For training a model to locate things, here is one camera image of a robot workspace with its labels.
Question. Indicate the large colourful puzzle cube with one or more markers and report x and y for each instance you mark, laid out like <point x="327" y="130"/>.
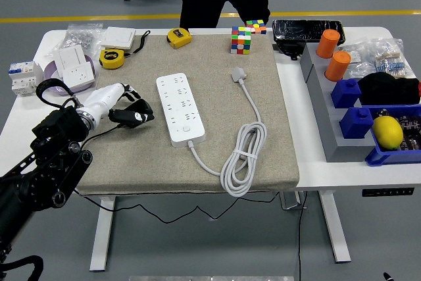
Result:
<point x="241" y="42"/>

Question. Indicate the yellow lemon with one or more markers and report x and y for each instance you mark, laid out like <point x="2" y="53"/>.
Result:
<point x="388" y="133"/>

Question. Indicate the white wall socket outlet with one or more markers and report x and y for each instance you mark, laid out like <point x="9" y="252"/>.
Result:
<point x="79" y="75"/>

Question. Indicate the white circuit breaker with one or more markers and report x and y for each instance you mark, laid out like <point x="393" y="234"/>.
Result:
<point x="23" y="78"/>

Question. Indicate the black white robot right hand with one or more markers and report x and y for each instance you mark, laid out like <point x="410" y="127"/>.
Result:
<point x="388" y="277"/>

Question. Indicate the white double rocker switch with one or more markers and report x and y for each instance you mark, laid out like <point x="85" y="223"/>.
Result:
<point x="70" y="57"/>

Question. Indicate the black table control panel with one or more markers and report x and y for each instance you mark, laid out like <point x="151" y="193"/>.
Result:
<point x="388" y="192"/>

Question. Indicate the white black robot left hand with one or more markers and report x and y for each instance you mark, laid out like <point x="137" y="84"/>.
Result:
<point x="103" y="100"/>

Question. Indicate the clear bag of resistors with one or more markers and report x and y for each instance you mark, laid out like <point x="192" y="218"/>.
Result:
<point x="391" y="60"/>

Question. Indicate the black cloth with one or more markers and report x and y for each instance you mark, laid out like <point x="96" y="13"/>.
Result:
<point x="385" y="88"/>

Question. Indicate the black power adapter plug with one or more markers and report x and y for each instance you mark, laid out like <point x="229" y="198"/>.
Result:
<point x="141" y="106"/>

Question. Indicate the blue plastic bin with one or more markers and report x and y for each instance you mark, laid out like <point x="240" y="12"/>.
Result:
<point x="381" y="157"/>

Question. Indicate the clear plastic parts bag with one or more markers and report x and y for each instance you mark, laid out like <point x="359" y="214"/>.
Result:
<point x="358" y="64"/>

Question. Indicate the white wall switch plate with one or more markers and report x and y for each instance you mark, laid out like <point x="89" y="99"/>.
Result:
<point x="116" y="37"/>

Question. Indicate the orange cylinder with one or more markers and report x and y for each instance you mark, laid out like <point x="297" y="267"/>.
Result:
<point x="338" y="67"/>
<point x="328" y="44"/>

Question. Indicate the beige fabric mat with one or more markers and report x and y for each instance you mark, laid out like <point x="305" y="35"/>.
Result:
<point x="213" y="113"/>

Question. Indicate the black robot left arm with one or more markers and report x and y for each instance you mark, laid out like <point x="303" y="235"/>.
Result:
<point x="56" y="126"/>

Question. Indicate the clear bag of screws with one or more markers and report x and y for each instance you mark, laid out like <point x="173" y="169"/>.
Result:
<point x="80" y="35"/>

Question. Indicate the small colourful puzzle cube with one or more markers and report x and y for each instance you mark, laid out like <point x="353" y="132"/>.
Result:
<point x="258" y="26"/>

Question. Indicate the black plastic tray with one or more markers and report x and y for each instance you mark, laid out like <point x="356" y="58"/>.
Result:
<point x="302" y="29"/>

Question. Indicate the white power strip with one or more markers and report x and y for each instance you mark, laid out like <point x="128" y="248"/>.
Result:
<point x="181" y="113"/>

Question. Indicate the grey stepped block holder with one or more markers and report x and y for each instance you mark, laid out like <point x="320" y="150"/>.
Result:
<point x="324" y="119"/>

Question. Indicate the blue plastic block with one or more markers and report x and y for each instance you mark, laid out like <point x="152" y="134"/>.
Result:
<point x="355" y="124"/>
<point x="345" y="93"/>

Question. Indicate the purple bowl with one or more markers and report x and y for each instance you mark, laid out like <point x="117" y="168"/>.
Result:
<point x="49" y="70"/>

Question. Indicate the grey metal bracket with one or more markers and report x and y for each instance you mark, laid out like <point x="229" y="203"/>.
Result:
<point x="291" y="202"/>

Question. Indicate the white table leg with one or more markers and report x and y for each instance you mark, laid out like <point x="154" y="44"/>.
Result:
<point x="337" y="235"/>
<point x="100" y="245"/>

